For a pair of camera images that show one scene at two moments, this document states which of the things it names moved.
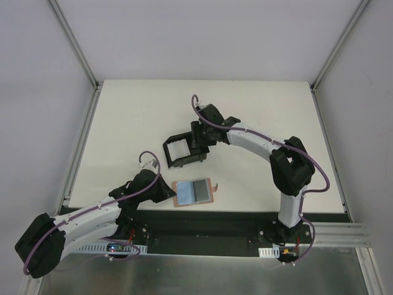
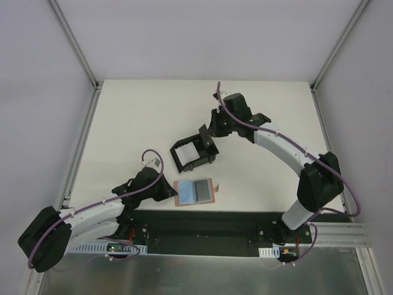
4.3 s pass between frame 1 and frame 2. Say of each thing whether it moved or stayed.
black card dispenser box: moved
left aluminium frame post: stayed
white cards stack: moved
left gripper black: stayed
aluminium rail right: stayed
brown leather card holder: stayed
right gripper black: moved
